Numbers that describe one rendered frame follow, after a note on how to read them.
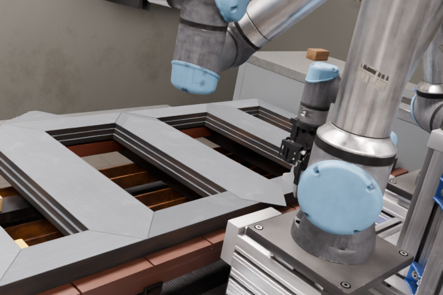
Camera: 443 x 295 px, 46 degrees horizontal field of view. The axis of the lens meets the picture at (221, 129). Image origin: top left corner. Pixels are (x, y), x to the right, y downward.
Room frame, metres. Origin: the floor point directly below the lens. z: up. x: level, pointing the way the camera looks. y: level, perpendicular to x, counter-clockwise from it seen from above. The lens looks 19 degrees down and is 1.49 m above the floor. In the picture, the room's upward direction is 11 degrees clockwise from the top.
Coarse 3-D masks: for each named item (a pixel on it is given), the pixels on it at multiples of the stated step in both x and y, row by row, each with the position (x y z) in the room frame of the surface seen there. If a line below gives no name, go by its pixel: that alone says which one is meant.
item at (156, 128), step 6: (132, 126) 1.70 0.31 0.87; (138, 126) 1.71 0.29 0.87; (144, 126) 1.72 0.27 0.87; (150, 126) 1.73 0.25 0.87; (156, 126) 1.75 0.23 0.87; (162, 126) 1.76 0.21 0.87; (168, 126) 1.77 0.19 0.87; (132, 132) 1.64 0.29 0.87; (138, 132) 1.65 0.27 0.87; (144, 132) 1.66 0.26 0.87; (150, 132) 1.68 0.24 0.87; (156, 132) 1.69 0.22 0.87
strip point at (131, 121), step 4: (128, 120) 1.76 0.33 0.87; (132, 120) 1.77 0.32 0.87; (136, 120) 1.77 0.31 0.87; (140, 120) 1.78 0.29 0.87; (144, 120) 1.79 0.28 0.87; (148, 120) 1.80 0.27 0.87; (152, 120) 1.81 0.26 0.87; (124, 124) 1.70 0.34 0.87; (128, 124) 1.71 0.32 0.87; (132, 124) 1.72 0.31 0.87; (136, 124) 1.73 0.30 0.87; (140, 124) 1.73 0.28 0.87
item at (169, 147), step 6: (192, 138) 1.70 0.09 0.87; (156, 144) 1.58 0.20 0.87; (162, 144) 1.59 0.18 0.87; (168, 144) 1.60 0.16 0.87; (174, 144) 1.61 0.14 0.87; (180, 144) 1.62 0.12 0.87; (186, 144) 1.63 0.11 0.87; (192, 144) 1.64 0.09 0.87; (198, 144) 1.65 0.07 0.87; (162, 150) 1.54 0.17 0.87; (168, 150) 1.55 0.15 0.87; (174, 150) 1.56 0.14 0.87; (180, 150) 1.57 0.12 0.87; (186, 150) 1.58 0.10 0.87
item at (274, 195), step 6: (264, 192) 1.37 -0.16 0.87; (270, 192) 1.38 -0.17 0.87; (276, 192) 1.38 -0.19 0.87; (282, 192) 1.39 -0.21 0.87; (246, 198) 1.31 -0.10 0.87; (252, 198) 1.31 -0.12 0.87; (258, 198) 1.32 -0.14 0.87; (264, 198) 1.33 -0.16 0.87; (270, 198) 1.34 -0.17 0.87; (276, 198) 1.34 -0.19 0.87; (282, 198) 1.35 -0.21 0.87
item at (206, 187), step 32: (96, 128) 1.65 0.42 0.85; (224, 128) 1.95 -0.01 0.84; (288, 128) 2.15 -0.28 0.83; (0, 160) 1.29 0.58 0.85; (160, 160) 1.52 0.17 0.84; (32, 192) 1.16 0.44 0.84; (64, 224) 1.06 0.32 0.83; (224, 224) 1.20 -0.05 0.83; (96, 256) 0.91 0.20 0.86; (128, 256) 0.97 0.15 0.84; (0, 288) 0.76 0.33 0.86; (32, 288) 0.81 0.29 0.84
